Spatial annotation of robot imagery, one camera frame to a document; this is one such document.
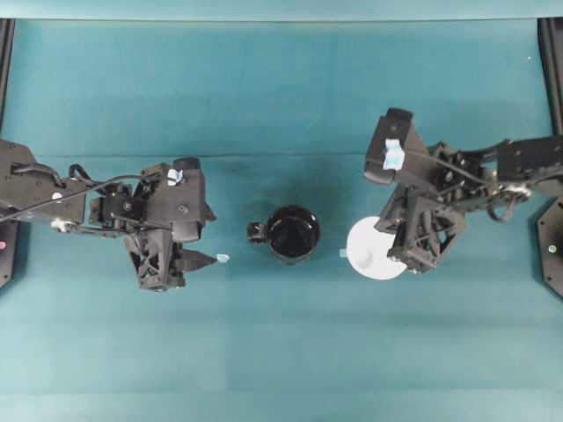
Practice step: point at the black cup holder mug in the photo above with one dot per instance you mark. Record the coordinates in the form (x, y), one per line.
(290, 232)

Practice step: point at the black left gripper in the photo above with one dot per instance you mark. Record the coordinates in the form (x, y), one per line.
(160, 262)

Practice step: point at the white paper cup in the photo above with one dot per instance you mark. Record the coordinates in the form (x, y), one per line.
(367, 249)

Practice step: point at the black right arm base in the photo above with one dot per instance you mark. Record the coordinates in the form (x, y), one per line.
(549, 238)

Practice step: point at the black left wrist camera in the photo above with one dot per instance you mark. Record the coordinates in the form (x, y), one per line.
(185, 207)

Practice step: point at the black frame rail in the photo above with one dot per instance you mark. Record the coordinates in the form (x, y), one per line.
(549, 37)
(7, 29)

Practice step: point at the black left frame rail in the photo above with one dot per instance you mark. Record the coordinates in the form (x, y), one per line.
(7, 29)

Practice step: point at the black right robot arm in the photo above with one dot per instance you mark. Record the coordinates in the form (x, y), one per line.
(498, 178)

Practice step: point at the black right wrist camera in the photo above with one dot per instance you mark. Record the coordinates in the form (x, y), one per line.
(397, 154)

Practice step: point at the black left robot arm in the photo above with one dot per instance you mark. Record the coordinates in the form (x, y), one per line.
(76, 203)

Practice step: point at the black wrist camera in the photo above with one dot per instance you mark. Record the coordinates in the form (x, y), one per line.
(185, 207)
(397, 154)

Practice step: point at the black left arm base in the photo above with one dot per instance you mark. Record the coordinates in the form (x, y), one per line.
(8, 238)

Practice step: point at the teal table cloth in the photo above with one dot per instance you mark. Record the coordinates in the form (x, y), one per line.
(280, 115)

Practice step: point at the black right frame rail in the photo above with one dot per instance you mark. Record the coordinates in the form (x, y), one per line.
(549, 37)

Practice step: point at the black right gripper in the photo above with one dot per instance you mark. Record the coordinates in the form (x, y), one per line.
(424, 228)

